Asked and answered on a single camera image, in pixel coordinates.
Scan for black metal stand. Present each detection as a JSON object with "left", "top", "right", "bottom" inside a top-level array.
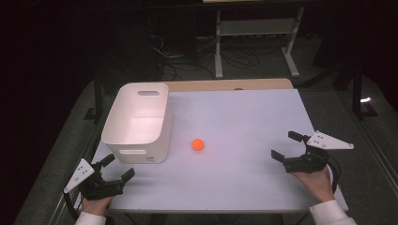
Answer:
[
  {"left": 84, "top": 69, "right": 106, "bottom": 121},
  {"left": 350, "top": 60, "right": 379, "bottom": 121}
]

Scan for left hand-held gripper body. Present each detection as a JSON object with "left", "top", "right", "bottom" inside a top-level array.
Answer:
[{"left": 63, "top": 157, "right": 126, "bottom": 202}]

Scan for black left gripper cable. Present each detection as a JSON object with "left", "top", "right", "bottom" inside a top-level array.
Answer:
[{"left": 63, "top": 190, "right": 81, "bottom": 221}]

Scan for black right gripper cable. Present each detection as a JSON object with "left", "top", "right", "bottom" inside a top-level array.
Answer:
[{"left": 326, "top": 154, "right": 343, "bottom": 194}]

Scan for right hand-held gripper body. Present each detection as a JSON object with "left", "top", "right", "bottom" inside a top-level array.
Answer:
[{"left": 283, "top": 130, "right": 355, "bottom": 173}]

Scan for person's left hand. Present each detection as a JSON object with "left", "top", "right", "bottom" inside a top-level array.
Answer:
[{"left": 82, "top": 196, "right": 114, "bottom": 217}]

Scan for white metal stand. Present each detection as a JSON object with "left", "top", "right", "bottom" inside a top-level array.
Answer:
[{"left": 214, "top": 5, "right": 305, "bottom": 80}]

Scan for wooden board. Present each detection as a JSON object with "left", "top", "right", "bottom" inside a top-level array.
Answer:
[{"left": 161, "top": 78, "right": 294, "bottom": 93}]

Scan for person's right hand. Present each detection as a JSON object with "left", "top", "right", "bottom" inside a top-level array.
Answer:
[{"left": 292, "top": 166, "right": 336, "bottom": 203}]

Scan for white plastic bin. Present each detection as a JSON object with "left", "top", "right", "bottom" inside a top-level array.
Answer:
[{"left": 100, "top": 82, "right": 174, "bottom": 165}]

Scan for black floor cables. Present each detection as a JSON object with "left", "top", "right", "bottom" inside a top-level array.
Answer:
[{"left": 149, "top": 34, "right": 261, "bottom": 82}]

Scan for orange ball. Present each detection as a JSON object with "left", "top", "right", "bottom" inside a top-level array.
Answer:
[{"left": 191, "top": 138, "right": 205, "bottom": 152}]

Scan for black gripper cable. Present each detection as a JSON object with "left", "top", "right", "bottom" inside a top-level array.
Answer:
[
  {"left": 63, "top": 190, "right": 81, "bottom": 221},
  {"left": 326, "top": 154, "right": 343, "bottom": 194}
]

